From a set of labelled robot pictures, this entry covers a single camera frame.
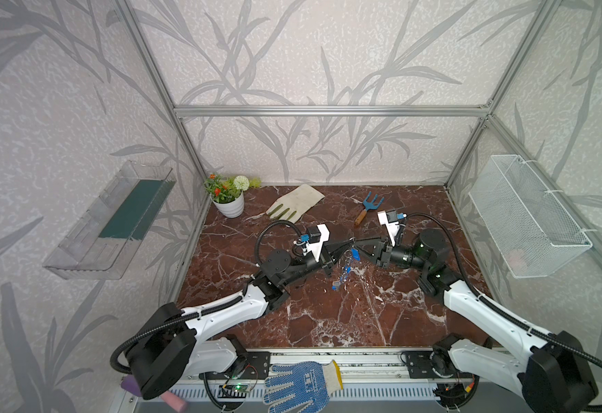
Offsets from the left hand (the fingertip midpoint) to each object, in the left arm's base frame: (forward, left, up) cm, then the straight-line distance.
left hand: (351, 246), depth 64 cm
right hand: (+2, -1, -3) cm, 4 cm away
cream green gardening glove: (+38, +19, -30) cm, 52 cm away
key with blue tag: (0, -1, -4) cm, 4 cm away
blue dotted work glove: (-26, +10, -30) cm, 41 cm away
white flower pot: (+33, +44, -26) cm, 60 cm away
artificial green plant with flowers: (+35, +43, -16) cm, 58 cm away
